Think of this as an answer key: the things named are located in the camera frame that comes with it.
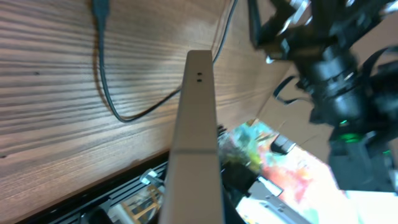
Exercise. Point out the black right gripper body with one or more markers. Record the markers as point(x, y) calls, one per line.
point(301, 42)

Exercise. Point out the blue screen Galaxy smartphone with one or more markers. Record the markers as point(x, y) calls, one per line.
point(193, 191)

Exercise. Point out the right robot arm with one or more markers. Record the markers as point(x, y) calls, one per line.
point(358, 100)

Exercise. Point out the colourful painted mat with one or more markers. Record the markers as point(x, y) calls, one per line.
point(306, 183)

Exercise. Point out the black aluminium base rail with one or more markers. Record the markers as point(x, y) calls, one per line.
point(105, 194)

